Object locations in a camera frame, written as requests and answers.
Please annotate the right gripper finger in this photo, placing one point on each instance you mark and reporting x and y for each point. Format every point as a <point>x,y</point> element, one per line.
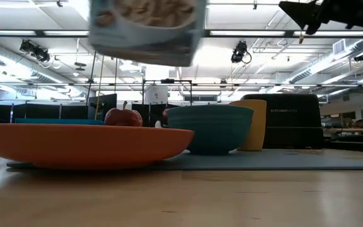
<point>301,14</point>

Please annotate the yellow cup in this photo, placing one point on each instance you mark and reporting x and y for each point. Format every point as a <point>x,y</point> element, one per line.
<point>258,126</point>

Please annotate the cinnamon cereal box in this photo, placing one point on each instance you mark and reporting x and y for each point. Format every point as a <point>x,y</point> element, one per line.
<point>147,31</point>

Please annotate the red apple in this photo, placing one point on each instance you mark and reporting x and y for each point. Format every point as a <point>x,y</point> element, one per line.
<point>123,117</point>

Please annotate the orange plate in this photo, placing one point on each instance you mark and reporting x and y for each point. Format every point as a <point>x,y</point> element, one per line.
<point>80,145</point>

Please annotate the black toaster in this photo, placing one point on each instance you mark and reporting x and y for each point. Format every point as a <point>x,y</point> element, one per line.
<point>295,126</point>

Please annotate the teal bowl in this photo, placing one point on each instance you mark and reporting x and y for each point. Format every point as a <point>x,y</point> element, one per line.
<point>213,129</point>

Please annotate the blue placemat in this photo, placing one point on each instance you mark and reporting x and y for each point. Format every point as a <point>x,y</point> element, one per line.
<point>263,160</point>

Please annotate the black monitor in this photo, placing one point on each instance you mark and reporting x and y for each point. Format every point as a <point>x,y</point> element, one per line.
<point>104,105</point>

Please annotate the blue plastic bin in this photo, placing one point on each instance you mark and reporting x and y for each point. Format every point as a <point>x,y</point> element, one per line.
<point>58,121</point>

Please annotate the black room divider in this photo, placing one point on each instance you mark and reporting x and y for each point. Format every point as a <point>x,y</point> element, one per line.
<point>43,112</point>

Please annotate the black ceiling camera cluster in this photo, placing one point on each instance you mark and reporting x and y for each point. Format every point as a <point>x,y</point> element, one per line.
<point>35,50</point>

